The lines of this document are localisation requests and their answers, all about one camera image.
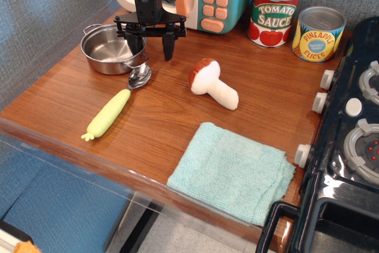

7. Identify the pineapple slices can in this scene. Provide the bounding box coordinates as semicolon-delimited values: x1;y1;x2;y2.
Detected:
292;7;346;63

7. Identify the plush toy mushroom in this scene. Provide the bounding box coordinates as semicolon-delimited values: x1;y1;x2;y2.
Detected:
188;58;239;110

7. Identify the tomato sauce can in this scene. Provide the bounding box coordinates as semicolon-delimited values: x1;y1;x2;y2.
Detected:
248;0;300;47

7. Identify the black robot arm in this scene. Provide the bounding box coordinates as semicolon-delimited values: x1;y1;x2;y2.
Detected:
114;0;187;61

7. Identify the orange object at corner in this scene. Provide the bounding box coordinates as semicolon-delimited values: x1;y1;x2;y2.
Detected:
13;241;41;253

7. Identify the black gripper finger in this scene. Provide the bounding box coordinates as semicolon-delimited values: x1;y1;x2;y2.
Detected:
162;34;175;61
126;34;144;55

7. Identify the black toy stove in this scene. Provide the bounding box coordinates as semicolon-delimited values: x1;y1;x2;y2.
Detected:
256;17;378;252

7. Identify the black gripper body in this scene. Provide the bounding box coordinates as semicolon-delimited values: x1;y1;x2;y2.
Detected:
114;0;187;39

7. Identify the small metal pot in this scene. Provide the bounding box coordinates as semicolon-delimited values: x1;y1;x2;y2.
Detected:
81;24;149;75

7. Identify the spoon with green handle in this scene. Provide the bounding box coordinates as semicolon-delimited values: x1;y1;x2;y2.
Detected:
81;63;152;142

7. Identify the light blue cloth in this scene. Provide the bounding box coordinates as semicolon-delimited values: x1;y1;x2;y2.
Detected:
167;122;296;226

